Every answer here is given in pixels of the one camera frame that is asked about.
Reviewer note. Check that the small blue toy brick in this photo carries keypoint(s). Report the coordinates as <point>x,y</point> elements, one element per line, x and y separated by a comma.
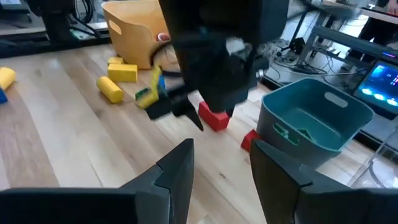
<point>161,83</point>

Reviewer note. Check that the red rectangular block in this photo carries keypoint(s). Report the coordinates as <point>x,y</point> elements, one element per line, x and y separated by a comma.
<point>214,117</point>

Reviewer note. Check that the yellow rectangular block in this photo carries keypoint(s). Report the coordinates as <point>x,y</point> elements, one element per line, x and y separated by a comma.
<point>122,72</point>

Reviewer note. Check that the black aluminium table frame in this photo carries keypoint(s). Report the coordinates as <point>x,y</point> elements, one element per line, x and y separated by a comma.
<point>31,46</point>

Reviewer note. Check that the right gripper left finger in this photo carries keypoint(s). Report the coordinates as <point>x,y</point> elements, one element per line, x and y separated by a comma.
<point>168,186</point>

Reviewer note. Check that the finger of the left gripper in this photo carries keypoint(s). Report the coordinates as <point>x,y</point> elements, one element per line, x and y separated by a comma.
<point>186,107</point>
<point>227,93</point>

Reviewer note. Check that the background computer monitor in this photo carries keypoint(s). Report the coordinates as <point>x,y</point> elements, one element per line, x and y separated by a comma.
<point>377,87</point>

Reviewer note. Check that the small yellow cube block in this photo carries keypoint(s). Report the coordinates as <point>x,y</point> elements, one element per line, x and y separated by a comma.
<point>115,60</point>

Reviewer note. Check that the red cylinder block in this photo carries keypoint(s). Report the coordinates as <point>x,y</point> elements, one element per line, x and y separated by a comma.
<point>163,37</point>

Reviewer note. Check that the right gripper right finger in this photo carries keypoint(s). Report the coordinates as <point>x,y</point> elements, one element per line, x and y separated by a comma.
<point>280,186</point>

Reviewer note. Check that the yellow plastic bin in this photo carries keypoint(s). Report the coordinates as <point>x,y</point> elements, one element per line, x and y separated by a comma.
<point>136,37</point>

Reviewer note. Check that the yellow cylinder block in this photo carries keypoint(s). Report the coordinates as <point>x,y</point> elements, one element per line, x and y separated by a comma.
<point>6,77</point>
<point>109,89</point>

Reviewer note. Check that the grey metal workbench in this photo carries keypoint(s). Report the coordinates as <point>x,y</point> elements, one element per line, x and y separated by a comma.
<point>342,37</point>

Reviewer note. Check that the long blue toy block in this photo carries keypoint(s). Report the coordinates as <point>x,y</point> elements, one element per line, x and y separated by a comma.
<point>2,95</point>

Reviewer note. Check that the dark green toy brick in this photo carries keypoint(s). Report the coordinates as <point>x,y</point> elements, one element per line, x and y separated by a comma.
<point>142,93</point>

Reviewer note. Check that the teal plastic bin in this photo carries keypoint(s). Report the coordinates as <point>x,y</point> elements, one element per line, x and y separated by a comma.
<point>311,124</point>

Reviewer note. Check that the red wedge block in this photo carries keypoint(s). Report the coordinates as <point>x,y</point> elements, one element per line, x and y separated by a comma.
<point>248,140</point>

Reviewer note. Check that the clear plastic bin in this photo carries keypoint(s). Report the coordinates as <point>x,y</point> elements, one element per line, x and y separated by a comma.
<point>379,168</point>

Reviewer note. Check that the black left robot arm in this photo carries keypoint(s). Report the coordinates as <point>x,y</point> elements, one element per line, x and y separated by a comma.
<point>59,21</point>

